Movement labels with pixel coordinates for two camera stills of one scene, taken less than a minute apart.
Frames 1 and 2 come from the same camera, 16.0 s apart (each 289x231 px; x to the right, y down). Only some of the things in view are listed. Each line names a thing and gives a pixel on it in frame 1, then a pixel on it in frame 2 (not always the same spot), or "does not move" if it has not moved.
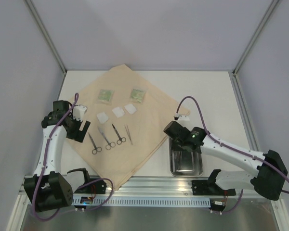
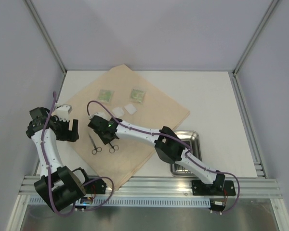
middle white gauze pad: [118, 111] does not move
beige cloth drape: [127, 115] does not move
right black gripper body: [179, 144] to [105, 138]
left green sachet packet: [106, 95] does not move
